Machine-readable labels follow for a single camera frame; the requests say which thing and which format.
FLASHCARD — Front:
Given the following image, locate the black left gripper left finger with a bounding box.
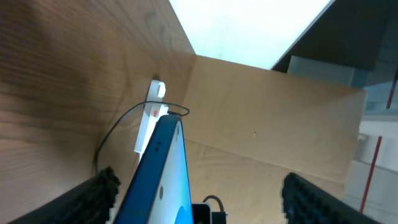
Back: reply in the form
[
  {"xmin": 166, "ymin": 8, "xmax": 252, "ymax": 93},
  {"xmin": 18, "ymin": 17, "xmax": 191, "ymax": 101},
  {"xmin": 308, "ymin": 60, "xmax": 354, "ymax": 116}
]
[{"xmin": 10, "ymin": 167, "xmax": 121, "ymax": 224}]

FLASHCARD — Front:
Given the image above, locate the brown cardboard right panel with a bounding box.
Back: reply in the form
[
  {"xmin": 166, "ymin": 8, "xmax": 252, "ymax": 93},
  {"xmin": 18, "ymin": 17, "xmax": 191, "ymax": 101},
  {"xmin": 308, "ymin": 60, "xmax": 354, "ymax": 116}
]
[{"xmin": 183, "ymin": 57, "xmax": 366, "ymax": 223}]

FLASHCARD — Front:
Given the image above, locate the black charger cable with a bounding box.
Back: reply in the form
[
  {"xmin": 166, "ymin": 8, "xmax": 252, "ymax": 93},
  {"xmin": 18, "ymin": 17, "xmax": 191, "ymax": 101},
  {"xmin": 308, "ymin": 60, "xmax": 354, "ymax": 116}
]
[{"xmin": 94, "ymin": 101, "xmax": 191, "ymax": 175}]

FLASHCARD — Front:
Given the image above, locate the white power strip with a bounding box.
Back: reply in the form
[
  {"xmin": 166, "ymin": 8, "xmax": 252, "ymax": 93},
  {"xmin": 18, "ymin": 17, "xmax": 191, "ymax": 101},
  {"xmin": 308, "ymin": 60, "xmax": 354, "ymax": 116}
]
[{"xmin": 134, "ymin": 80, "xmax": 169, "ymax": 156}]

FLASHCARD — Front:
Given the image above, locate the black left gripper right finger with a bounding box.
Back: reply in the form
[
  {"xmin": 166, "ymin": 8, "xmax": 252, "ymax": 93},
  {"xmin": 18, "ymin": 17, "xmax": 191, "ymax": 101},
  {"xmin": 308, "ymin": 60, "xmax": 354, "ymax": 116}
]
[{"xmin": 281, "ymin": 172, "xmax": 379, "ymax": 224}]

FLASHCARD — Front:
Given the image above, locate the blue Galaxy smartphone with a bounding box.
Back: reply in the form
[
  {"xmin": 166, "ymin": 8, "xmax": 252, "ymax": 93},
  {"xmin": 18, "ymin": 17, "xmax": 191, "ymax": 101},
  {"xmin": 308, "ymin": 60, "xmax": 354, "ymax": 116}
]
[{"xmin": 114, "ymin": 115, "xmax": 193, "ymax": 224}]

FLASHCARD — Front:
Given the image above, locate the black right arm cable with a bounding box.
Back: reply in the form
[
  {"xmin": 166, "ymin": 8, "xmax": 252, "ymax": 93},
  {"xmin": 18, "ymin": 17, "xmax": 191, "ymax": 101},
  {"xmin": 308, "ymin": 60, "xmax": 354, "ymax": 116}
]
[{"xmin": 201, "ymin": 195, "xmax": 225, "ymax": 213}]

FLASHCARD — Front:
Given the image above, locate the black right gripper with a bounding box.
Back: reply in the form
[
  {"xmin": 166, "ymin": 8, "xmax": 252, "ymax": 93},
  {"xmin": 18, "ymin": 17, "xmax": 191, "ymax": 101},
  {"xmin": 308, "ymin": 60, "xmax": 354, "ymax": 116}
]
[{"xmin": 211, "ymin": 212, "xmax": 228, "ymax": 224}]

